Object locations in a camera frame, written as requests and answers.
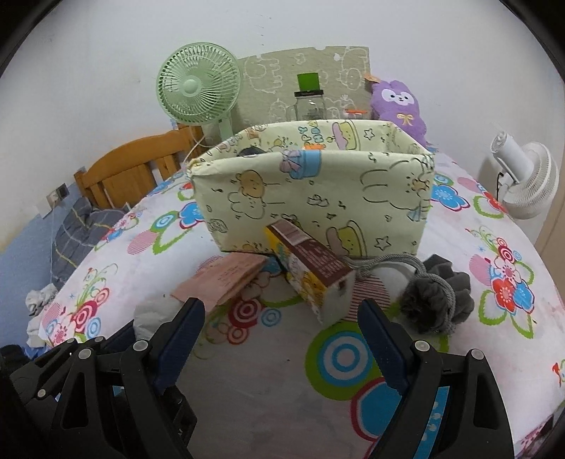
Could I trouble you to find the white crumpled cloth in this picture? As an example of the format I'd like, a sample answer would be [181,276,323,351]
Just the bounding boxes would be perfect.
[24,282,60,349]

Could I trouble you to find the grey plaid cloth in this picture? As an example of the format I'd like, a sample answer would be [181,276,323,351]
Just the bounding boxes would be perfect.
[50,196,129,283]

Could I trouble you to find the printed fabric storage box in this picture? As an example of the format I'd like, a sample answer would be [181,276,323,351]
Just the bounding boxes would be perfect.
[188,119,435,259]

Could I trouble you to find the glass jar with green lid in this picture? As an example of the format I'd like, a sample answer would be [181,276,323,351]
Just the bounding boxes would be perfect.
[286,71,327,122]

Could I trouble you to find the beige door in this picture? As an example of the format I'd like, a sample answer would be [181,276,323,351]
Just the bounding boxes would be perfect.
[534,194,565,283]

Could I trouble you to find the purple plush bunny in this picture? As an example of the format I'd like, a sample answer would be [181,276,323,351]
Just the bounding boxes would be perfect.
[368,76,435,151]

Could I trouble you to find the wall socket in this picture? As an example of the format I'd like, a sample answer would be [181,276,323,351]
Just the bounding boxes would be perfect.
[46,184,70,208]

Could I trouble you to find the small printed carton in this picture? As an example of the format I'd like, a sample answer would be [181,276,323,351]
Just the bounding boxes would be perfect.
[265,219,357,326]

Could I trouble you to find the pink packet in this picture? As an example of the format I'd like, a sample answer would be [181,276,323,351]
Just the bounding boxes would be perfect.
[171,256,268,310]

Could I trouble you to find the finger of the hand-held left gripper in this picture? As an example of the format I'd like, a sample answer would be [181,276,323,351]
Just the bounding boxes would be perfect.
[9,338,95,442]

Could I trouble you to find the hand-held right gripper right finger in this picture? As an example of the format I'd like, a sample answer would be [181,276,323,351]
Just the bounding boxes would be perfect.
[357,299,515,459]

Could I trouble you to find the wooden chair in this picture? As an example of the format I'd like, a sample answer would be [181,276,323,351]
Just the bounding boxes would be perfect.
[73,126,208,210]

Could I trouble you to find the white sock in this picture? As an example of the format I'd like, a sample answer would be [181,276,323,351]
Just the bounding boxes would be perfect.
[132,291,190,342]

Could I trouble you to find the floral tablecloth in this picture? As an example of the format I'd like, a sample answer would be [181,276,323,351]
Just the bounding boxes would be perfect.
[40,148,565,459]

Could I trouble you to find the green desk fan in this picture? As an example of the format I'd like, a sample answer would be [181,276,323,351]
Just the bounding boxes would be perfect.
[156,43,243,148]

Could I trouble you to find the green printed board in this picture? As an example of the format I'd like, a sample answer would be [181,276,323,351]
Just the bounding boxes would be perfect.
[234,44,372,129]

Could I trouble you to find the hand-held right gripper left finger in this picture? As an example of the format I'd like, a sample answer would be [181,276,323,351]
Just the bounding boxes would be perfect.
[50,298,206,459]

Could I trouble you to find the white standing fan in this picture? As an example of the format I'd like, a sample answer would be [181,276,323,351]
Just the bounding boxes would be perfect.
[489,130,560,220]

